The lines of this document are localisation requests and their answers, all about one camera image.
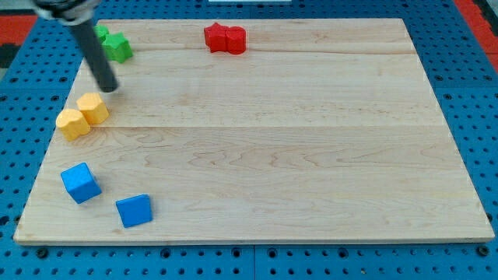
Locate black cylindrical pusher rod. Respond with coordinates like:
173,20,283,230
69,19,118,93

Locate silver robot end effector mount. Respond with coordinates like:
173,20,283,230
32,0,101,26

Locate wooden board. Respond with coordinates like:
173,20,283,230
14,18,495,246

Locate green block behind rod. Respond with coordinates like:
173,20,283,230
93,24,110,43

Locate green star block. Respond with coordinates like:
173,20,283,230
102,33,133,63

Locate yellow hexagon block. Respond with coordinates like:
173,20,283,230
76,93,110,124

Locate yellow heart block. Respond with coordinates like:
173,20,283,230
55,109,91,142

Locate red star block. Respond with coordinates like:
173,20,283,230
204,23,229,53

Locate red rounded block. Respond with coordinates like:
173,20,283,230
226,26,246,54

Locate blue cube block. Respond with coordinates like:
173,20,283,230
60,163,102,204

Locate blue flat square block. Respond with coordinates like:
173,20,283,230
115,194,153,228

